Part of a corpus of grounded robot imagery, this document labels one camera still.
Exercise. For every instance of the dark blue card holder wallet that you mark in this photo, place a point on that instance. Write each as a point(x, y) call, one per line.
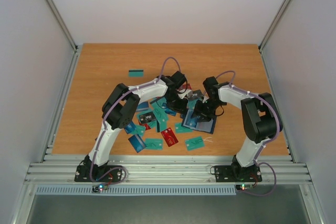
point(197, 125)

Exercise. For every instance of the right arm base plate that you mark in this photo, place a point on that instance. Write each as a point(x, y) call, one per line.
point(226, 174)

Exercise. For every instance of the teal VIP card front right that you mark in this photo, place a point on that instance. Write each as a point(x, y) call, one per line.
point(194, 143)

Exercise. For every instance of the aluminium frame post left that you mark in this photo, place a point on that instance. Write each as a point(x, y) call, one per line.
point(52, 6)

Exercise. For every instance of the teal vip card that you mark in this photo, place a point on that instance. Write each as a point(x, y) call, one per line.
point(194, 143)
point(154, 144)

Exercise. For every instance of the blue striped card front left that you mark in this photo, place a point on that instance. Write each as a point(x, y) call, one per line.
point(137, 143)

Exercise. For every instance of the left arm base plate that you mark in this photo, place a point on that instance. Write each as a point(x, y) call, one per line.
point(101, 174)

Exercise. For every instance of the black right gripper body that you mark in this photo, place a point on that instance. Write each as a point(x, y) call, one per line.
point(203, 109)

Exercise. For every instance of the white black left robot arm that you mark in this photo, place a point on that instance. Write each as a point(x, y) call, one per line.
point(118, 112)

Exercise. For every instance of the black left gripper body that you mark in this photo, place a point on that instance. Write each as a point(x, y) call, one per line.
point(174, 103)

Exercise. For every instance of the aluminium frame post right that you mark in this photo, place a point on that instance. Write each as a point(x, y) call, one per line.
point(276, 20)

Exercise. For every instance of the grey slotted cable duct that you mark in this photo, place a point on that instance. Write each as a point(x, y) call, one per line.
point(138, 190)

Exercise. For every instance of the black vip card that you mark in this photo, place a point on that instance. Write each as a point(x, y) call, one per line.
point(195, 95)
point(147, 117)

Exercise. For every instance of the red card centre front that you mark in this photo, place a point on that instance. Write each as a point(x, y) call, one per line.
point(169, 137)

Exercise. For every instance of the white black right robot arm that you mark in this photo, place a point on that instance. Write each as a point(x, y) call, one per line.
point(261, 121)

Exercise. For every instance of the teal card with magnetic stripe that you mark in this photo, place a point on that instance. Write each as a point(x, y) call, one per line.
point(136, 73)

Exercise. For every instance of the aluminium frame post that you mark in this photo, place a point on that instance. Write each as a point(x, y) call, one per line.
point(52, 6)
point(276, 20)

